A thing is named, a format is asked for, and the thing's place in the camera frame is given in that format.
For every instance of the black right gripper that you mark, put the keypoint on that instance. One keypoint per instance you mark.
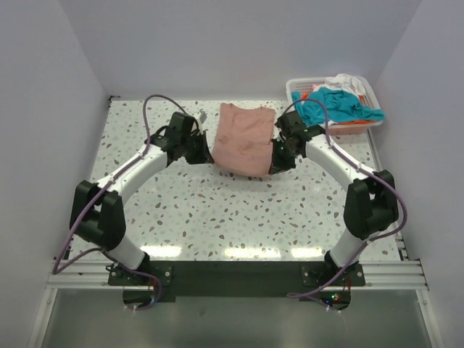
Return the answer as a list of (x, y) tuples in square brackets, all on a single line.
[(277, 164)]

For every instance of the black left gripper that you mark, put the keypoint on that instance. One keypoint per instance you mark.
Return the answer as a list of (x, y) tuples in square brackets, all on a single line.
[(204, 156)]

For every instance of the pink printed t-shirt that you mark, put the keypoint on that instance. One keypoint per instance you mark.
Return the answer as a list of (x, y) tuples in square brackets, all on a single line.
[(243, 142)]

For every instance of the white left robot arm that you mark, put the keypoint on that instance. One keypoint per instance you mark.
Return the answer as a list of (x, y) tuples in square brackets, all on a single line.
[(98, 208)]

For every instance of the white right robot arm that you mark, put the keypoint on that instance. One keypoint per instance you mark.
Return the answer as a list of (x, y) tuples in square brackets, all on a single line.
[(370, 206)]

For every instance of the teal t-shirt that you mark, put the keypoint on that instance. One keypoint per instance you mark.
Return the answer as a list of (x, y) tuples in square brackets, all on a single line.
[(341, 107)]

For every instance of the white t-shirt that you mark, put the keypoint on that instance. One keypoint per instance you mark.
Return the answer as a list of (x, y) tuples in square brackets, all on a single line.
[(343, 82)]

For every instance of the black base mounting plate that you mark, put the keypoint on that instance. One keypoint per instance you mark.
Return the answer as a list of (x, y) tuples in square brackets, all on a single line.
[(168, 280)]

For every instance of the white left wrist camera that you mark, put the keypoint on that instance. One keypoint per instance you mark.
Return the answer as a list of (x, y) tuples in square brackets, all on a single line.
[(202, 116)]

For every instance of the aluminium rail frame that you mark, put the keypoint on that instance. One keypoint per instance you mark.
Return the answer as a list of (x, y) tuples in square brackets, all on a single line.
[(396, 275)]

